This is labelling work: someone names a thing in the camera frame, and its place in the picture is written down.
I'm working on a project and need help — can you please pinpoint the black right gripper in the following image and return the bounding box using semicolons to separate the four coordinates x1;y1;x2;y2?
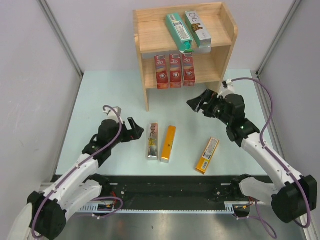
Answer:
187;88;232;126

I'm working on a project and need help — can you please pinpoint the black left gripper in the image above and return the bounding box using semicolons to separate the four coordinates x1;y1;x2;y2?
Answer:
108;117;144;148

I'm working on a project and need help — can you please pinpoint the silver yellow toothpaste box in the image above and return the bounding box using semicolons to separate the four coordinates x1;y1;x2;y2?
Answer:
147;122;159;160

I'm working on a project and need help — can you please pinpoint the red 3D toothpaste box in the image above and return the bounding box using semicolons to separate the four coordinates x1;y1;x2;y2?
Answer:
154;55;169;90
182;53;196;87
169;54;182;88

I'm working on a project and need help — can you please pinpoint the plain yellow toothpaste box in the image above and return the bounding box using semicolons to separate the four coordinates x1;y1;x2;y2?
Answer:
160;125;176;163

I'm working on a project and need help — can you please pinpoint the yellow toothpaste box with barcode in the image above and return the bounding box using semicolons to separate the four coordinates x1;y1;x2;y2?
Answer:
195;137;220;175

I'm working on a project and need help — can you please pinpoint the silver teal toothpaste box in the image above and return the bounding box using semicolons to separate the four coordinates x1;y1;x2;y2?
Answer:
184;11;212;49

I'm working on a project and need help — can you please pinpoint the teal toothpaste box with barcode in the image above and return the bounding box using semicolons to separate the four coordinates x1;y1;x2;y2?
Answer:
165;13;194;54

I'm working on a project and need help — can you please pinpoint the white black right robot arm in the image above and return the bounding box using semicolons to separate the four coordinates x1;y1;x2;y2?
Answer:
187;89;318;223

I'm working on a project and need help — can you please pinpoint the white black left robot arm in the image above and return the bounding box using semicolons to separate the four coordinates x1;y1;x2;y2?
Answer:
27;116;145;240

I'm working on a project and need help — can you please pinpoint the wooden two-tier shelf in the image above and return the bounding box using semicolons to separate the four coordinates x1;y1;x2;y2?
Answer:
133;2;238;110

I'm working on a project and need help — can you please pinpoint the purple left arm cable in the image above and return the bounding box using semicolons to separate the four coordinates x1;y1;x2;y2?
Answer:
31;104;124;238

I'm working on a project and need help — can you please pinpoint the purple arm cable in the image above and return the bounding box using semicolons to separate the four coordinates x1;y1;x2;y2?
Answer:
31;104;124;238
231;77;312;228

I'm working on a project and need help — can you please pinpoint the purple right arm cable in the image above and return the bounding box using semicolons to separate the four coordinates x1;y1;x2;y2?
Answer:
231;77;312;228

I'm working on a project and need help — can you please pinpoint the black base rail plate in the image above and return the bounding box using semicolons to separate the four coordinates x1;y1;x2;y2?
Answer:
88;174;254;212

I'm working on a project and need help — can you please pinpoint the white slotted cable duct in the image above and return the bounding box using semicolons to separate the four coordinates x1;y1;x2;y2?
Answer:
77;201;235;215

